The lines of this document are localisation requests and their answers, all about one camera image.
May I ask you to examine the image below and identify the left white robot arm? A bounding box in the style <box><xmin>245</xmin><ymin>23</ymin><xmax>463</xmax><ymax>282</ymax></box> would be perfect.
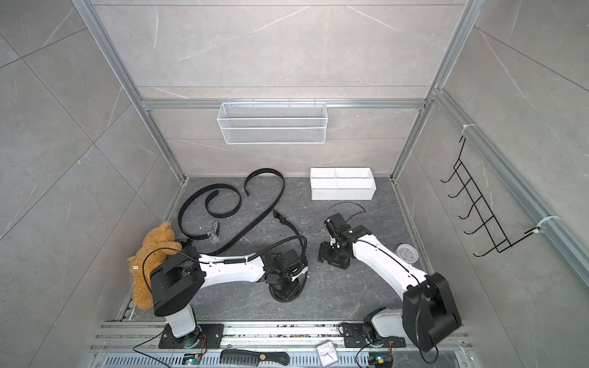
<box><xmin>149</xmin><ymin>246</ymin><xmax>308</xmax><ymax>339</ymax></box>

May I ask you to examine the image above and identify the brown teddy bear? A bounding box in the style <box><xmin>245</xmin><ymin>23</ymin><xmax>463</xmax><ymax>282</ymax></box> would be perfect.
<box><xmin>128</xmin><ymin>222</ymin><xmax>182</xmax><ymax>311</ymax></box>

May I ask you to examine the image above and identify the curled black belt with buckle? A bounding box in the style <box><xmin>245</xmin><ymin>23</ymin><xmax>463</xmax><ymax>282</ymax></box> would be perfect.
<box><xmin>177</xmin><ymin>183</ymin><xmax>242</xmax><ymax>241</ymax></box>

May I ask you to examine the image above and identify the long black leather belt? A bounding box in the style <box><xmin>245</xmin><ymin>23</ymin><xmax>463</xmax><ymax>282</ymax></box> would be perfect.
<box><xmin>202</xmin><ymin>167</ymin><xmax>309</xmax><ymax>304</ymax></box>

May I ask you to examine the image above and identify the small white clock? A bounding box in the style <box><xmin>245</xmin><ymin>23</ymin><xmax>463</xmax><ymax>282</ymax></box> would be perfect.
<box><xmin>315</xmin><ymin>340</ymin><xmax>339</xmax><ymax>367</ymax></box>

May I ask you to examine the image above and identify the black comb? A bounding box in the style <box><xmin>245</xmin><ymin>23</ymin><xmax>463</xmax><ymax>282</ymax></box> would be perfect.
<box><xmin>219</xmin><ymin>349</ymin><xmax>291</xmax><ymax>366</ymax></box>

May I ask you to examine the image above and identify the white wire mesh basket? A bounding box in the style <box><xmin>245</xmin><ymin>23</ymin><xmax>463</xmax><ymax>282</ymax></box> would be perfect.
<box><xmin>217</xmin><ymin>101</ymin><xmax>328</xmax><ymax>145</ymax></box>

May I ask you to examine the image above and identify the black wire hook rack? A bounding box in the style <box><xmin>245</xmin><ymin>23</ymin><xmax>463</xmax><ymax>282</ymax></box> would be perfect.
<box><xmin>440</xmin><ymin>136</ymin><xmax>541</xmax><ymax>258</ymax></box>

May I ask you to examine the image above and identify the pink round container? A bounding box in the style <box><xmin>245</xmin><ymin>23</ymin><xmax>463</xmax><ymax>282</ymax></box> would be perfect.
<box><xmin>396</xmin><ymin>244</ymin><xmax>420</xmax><ymax>265</ymax></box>

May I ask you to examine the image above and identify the white divided storage box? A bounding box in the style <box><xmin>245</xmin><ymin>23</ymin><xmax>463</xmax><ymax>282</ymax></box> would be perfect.
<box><xmin>310</xmin><ymin>167</ymin><xmax>377</xmax><ymax>201</ymax></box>

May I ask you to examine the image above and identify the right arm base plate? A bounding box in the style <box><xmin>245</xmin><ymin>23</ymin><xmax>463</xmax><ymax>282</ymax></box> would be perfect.
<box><xmin>337</xmin><ymin>322</ymin><xmax>406</xmax><ymax>348</ymax></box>

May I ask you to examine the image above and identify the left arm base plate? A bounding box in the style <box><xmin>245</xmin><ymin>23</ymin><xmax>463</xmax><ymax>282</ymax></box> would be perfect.
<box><xmin>158</xmin><ymin>324</ymin><xmax>224</xmax><ymax>350</ymax></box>

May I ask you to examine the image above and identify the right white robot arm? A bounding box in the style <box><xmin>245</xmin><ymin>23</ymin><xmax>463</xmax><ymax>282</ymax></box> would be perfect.
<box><xmin>318</xmin><ymin>213</ymin><xmax>462</xmax><ymax>352</ymax></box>

